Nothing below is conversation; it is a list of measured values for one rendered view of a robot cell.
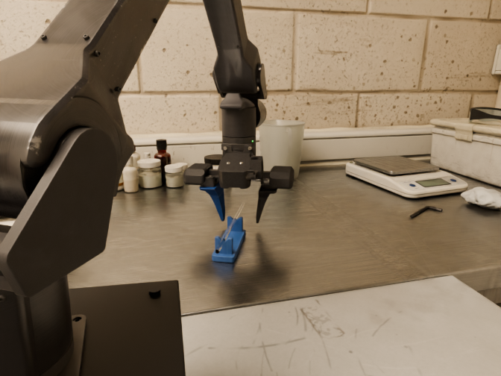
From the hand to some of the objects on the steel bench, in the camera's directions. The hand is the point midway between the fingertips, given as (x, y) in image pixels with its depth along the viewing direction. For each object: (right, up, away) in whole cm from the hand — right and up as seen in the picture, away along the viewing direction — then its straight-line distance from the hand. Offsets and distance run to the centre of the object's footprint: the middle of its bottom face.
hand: (239, 203), depth 60 cm
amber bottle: (-22, +5, +32) cm, 39 cm away
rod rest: (-1, -7, -6) cm, 9 cm away
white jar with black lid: (-7, +4, +28) cm, 29 cm away
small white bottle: (-27, +2, +22) cm, 35 cm away
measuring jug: (+11, +6, +35) cm, 37 cm away
